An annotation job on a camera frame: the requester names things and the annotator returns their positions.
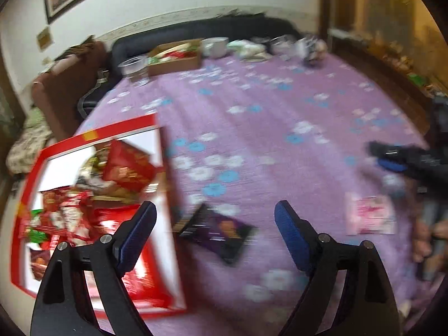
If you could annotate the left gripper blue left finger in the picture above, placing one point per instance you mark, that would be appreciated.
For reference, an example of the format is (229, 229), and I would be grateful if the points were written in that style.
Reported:
(130, 238)

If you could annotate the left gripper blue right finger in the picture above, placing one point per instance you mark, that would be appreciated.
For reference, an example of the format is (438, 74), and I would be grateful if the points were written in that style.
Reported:
(298, 234)

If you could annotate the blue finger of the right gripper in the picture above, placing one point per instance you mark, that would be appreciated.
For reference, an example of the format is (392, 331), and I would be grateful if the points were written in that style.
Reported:
(393, 166)
(398, 154)

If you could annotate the pink Lotso snack packet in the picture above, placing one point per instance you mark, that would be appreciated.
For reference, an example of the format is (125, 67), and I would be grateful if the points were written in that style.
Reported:
(369, 215)

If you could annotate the dark purple snack packet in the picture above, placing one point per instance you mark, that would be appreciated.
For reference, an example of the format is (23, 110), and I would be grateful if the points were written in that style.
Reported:
(221, 234)

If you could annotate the person's right hand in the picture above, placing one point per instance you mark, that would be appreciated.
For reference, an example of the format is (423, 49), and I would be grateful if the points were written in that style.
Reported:
(429, 238)

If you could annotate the red gift box tray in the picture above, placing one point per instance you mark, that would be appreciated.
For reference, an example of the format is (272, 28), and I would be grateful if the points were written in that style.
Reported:
(76, 217)

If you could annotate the beige green snack packet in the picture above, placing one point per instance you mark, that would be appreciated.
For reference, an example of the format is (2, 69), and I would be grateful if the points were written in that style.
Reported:
(90, 174)

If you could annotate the red gold snack packet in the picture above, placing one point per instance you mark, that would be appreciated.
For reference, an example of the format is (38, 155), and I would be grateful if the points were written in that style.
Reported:
(128, 167)

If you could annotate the dark brown cookie packet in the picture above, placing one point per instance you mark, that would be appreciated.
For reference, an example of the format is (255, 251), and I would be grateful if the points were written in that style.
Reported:
(39, 260)

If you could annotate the purple floral tablecloth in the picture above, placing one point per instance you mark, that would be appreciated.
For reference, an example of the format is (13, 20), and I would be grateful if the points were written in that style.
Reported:
(241, 137)

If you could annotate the patterned blanket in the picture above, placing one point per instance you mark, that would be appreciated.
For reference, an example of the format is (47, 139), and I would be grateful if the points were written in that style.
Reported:
(33, 138)

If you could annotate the wooden cabinet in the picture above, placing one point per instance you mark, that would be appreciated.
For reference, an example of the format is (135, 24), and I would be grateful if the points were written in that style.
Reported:
(396, 43)

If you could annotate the clear glass jar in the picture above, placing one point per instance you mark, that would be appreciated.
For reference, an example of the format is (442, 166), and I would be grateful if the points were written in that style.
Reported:
(283, 46)

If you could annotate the brown armchair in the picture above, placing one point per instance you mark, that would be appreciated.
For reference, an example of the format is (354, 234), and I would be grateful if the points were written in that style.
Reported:
(56, 92)

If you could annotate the clear plastic cup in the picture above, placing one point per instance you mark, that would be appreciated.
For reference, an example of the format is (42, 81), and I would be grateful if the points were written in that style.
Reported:
(135, 70)

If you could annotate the white crumpled tissue pile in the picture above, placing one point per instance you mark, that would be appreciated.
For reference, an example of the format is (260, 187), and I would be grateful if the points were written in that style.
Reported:
(248, 51)

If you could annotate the brown cardboard snack box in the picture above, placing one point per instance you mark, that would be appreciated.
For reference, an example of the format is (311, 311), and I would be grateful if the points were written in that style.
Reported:
(174, 57)

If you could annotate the black leather sofa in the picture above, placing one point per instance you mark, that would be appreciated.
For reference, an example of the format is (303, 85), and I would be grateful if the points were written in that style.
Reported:
(245, 26)

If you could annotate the white ceramic mug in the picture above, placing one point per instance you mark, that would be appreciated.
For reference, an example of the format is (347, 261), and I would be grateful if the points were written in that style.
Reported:
(214, 47)

